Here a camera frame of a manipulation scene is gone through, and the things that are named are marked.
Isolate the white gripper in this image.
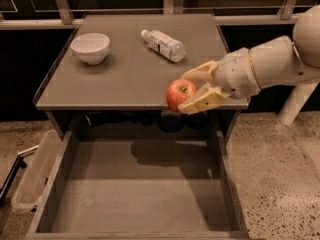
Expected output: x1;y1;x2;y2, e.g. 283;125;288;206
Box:
178;48;260;114

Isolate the red apple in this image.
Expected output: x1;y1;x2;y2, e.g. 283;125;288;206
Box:
166;78;198;113

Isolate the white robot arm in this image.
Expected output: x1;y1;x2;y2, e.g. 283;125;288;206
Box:
178;6;320;125

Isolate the grey cabinet counter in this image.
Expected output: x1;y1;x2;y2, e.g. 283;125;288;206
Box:
32;13;252;142

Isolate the open grey top drawer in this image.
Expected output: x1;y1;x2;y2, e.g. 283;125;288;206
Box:
26;132;249;240

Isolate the clear plastic water bottle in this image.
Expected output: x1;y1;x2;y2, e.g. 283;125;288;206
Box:
141;30;186;63

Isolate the white ceramic bowl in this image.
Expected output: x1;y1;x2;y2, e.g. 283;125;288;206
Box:
70;33;110;65

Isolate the metal railing with glass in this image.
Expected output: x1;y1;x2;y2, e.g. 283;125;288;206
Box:
0;0;320;30

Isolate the clear plastic bin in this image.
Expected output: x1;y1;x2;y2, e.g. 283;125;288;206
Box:
11;130;62;210

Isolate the black metal bar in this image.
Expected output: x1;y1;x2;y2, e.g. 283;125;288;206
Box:
0;145;38;205

